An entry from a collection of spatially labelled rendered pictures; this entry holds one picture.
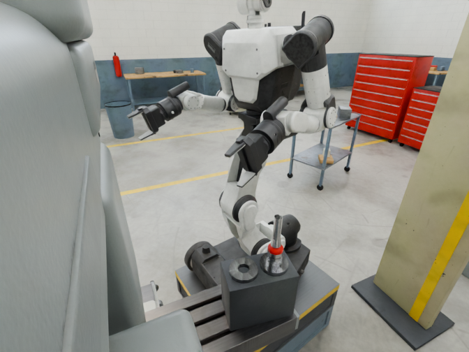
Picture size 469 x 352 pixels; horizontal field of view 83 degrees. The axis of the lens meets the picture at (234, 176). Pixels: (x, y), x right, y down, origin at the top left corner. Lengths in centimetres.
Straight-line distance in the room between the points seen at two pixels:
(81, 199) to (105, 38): 788
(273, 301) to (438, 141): 131
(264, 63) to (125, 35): 717
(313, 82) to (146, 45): 727
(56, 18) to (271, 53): 80
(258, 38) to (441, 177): 130
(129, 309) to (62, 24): 31
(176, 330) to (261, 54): 89
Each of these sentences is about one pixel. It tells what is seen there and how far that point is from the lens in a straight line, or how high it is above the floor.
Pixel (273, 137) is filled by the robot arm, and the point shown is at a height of 148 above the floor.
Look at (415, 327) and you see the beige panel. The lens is 234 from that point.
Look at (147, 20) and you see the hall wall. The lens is 813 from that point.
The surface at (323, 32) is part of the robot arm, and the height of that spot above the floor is 175.
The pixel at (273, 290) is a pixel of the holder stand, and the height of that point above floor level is 106.
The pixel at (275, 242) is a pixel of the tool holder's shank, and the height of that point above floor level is 120.
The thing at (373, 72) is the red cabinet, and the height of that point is 115.
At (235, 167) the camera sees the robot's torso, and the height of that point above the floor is 118.
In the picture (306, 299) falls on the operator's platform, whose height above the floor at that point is 40.
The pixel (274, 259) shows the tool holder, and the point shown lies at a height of 115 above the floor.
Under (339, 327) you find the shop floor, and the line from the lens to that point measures 217.
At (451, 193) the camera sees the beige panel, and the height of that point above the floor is 98.
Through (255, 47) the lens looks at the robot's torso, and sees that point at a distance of 101.
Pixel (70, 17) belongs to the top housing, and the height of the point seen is 175.
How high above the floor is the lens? 174
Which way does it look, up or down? 28 degrees down
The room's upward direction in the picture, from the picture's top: straight up
